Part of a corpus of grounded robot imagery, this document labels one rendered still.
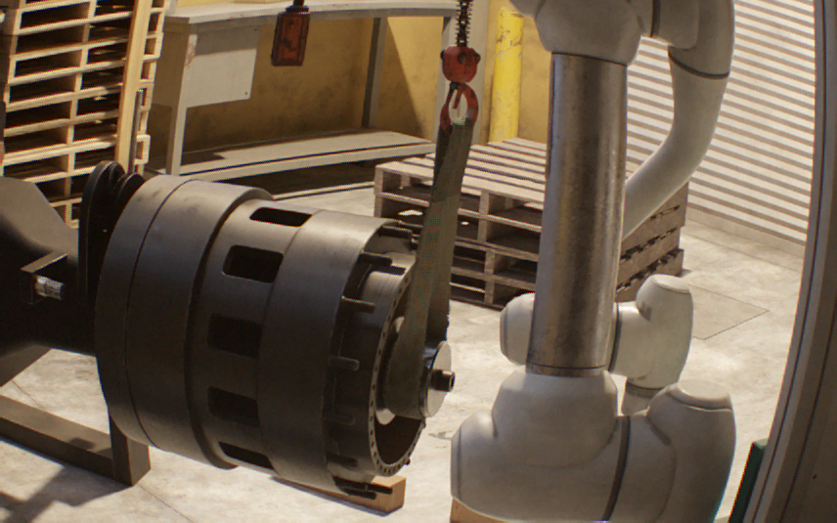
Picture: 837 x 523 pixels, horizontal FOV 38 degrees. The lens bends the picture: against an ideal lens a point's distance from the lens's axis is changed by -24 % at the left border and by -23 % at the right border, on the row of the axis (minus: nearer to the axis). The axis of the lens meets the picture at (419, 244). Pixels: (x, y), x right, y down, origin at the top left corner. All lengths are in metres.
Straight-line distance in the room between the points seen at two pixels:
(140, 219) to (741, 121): 5.90
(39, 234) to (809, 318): 1.83
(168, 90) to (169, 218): 4.70
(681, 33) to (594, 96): 0.16
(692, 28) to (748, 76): 6.39
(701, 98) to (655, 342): 0.40
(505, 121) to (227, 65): 2.19
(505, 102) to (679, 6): 7.19
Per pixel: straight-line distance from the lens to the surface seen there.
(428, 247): 2.53
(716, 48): 1.76
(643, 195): 1.90
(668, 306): 2.01
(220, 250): 2.56
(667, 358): 2.03
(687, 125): 1.84
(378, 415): 2.63
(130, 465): 3.98
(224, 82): 7.38
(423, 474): 4.41
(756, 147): 8.11
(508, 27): 8.83
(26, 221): 2.96
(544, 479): 1.72
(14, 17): 5.68
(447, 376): 2.63
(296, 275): 2.50
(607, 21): 1.70
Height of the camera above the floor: 1.70
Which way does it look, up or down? 14 degrees down
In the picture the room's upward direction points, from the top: 5 degrees clockwise
